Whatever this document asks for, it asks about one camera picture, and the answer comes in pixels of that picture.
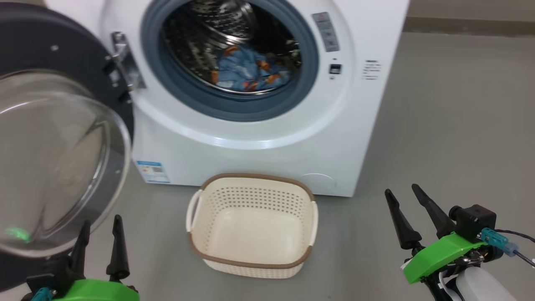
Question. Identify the metal washer door hinge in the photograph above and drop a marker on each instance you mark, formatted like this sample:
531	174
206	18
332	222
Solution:
125	62

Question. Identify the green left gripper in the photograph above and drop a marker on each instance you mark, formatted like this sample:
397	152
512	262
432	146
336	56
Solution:
96	292

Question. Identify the blue cartoon print garment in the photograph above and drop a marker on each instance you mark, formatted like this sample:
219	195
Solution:
242	67

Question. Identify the perforated steel washer drum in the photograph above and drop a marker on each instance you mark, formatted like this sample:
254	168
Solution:
196	33

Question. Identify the white front-load washing machine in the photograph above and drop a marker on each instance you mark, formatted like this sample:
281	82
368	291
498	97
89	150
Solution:
250	163

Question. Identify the round white filter cover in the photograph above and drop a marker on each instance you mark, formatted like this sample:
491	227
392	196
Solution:
318	184

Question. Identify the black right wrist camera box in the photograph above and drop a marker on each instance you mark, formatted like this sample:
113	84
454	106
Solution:
474	219

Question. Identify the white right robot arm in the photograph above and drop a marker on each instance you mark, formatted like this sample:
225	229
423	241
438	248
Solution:
480	286

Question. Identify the round black glass washer door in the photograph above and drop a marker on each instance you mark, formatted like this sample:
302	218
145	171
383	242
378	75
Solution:
50	42

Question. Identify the cream perforated laundry basket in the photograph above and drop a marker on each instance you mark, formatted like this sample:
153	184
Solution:
250	234

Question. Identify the small black text sticker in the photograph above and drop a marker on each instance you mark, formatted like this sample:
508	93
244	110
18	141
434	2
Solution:
372	70

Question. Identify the black door latch socket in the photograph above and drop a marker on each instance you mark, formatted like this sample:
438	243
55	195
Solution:
335	69

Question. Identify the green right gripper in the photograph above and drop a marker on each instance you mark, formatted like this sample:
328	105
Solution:
439	255

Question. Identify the grey warning label sticker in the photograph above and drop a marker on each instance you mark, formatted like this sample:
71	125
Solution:
326	31

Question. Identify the blue energy label sticker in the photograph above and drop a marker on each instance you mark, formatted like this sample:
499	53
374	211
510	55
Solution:
153	172

